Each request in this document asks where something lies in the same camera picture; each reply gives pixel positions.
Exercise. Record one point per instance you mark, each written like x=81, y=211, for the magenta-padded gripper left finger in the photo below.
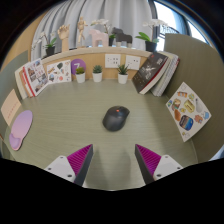
x=80, y=160

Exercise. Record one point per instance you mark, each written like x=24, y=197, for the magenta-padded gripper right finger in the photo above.
x=148, y=160

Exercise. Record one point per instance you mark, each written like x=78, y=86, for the black computer mouse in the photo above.
x=115, y=119

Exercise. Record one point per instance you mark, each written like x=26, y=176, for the purple mouse pad with wrist rest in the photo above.
x=21, y=126

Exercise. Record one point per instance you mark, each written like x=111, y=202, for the colourful food sticker sheet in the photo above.
x=188, y=111

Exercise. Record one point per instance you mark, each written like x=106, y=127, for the small succulent in white pot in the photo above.
x=97, y=76
x=122, y=78
x=80, y=77

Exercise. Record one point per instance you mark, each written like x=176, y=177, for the beige booklet with red text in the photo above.
x=10, y=108

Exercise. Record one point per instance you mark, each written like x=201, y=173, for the black cover book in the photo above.
x=149, y=72

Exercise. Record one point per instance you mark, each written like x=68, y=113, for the white sticker sheet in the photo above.
x=59, y=71

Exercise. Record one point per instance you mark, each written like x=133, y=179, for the red-spined book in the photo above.
x=27, y=83

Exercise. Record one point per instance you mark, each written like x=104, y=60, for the photo cover magazine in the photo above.
x=36, y=76

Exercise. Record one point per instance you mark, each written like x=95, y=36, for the green desk divider panel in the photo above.
x=196, y=66
x=10, y=73

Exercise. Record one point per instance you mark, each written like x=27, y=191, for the light wooden ledge shelf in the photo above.
x=90, y=51

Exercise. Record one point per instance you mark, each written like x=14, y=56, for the white orchid in black pot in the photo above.
x=150, y=46
x=50, y=50

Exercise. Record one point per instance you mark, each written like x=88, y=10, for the pink wooden horse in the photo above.
x=99, y=37

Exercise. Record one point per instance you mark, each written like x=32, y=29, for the wooden hand model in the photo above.
x=64, y=35

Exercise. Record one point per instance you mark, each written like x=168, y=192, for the dark wooden horse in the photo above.
x=121, y=36

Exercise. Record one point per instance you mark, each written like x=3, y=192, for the wooden artist mannequin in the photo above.
x=81, y=28

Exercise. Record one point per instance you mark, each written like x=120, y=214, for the white orchid behind horses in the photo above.
x=100, y=22

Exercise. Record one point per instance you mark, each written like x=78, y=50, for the grey curtain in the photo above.
x=126, y=13

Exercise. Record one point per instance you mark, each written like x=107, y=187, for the white wall socket plate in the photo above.
x=112, y=61
x=133, y=62

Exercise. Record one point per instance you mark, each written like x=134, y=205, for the window with dark frame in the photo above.
x=166, y=16

